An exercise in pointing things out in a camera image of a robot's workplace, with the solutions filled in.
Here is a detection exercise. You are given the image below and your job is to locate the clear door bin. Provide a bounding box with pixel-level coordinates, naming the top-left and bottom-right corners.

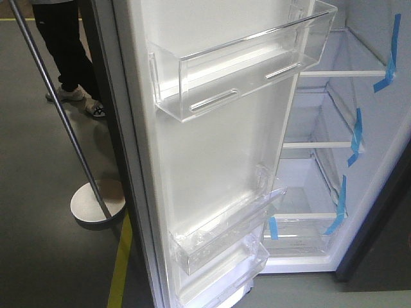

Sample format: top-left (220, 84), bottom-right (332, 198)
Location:
top-left (175, 234), bottom-right (269, 307)
top-left (170, 165), bottom-right (286, 275)
top-left (146, 1), bottom-right (337, 122)

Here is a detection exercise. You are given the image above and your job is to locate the upper glass fridge shelf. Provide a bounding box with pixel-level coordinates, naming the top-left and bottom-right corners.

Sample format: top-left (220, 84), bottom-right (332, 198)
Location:
top-left (301, 29), bottom-right (386, 78)

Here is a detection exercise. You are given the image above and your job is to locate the glass fridge shelf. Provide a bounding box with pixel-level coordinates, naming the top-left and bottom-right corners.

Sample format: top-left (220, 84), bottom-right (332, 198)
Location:
top-left (301, 29), bottom-right (386, 78)
top-left (283, 92), bottom-right (355, 150)

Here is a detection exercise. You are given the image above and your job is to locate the upper clear door bin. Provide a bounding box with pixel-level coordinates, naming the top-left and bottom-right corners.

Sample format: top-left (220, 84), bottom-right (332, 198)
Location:
top-left (146, 1), bottom-right (337, 122)

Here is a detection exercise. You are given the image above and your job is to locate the clear crisper drawer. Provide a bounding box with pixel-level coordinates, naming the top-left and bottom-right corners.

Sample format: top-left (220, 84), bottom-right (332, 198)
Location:
top-left (263, 213), bottom-right (346, 257)

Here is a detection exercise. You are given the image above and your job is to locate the lower clear door bin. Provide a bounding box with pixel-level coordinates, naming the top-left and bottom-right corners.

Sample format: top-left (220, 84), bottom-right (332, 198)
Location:
top-left (175, 234), bottom-right (269, 307)

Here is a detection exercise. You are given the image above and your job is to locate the dark grey fridge body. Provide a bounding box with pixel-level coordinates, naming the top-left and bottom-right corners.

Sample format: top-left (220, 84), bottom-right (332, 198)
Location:
top-left (263, 1), bottom-right (410, 279)

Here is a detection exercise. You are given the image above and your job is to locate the person in black trousers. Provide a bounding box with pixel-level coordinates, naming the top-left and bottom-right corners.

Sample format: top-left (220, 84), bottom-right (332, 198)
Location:
top-left (30, 1), bottom-right (105, 118)

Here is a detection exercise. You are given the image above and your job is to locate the steel stanchion post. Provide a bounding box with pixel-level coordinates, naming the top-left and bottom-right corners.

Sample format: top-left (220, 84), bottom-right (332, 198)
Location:
top-left (7, 0), bottom-right (127, 225)

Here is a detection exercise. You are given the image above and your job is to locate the lower glass fridge shelf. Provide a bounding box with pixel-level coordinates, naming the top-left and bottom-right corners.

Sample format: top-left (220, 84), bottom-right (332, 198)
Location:
top-left (283, 92), bottom-right (355, 150)

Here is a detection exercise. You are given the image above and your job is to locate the open white fridge door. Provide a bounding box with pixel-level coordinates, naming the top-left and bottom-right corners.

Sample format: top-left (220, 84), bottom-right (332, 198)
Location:
top-left (95, 1), bottom-right (301, 307)

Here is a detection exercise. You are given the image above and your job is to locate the middle clear door bin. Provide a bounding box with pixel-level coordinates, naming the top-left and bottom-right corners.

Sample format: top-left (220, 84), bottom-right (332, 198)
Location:
top-left (170, 165), bottom-right (286, 275)

